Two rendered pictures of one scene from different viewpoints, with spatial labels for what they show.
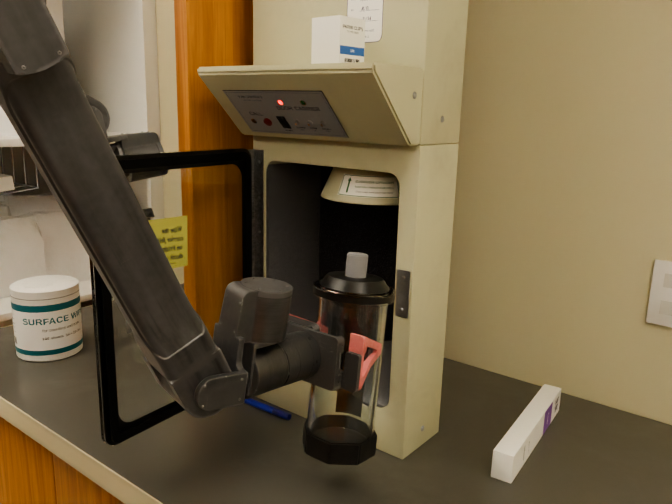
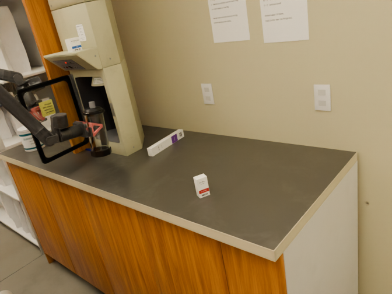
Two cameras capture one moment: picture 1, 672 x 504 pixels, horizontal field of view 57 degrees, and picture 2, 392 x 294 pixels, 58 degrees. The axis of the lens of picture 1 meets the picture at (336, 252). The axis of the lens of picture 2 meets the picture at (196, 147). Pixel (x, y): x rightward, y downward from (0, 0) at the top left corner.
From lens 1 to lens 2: 1.10 m
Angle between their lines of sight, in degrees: 11
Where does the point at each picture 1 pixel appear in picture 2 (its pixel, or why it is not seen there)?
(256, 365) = (60, 133)
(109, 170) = (9, 97)
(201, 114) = (51, 67)
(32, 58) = not seen: outside the picture
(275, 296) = (60, 116)
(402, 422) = (123, 146)
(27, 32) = not seen: outside the picture
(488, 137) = (153, 51)
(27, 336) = (25, 143)
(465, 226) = (156, 81)
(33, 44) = not seen: outside the picture
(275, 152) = (75, 74)
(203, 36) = (45, 44)
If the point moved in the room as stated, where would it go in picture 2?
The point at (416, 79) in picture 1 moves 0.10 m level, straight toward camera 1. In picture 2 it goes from (94, 51) to (85, 55)
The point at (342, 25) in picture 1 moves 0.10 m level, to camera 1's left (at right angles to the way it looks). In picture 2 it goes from (70, 41) to (51, 45)
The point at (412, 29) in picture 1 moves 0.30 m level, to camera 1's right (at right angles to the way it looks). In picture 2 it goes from (91, 37) to (153, 25)
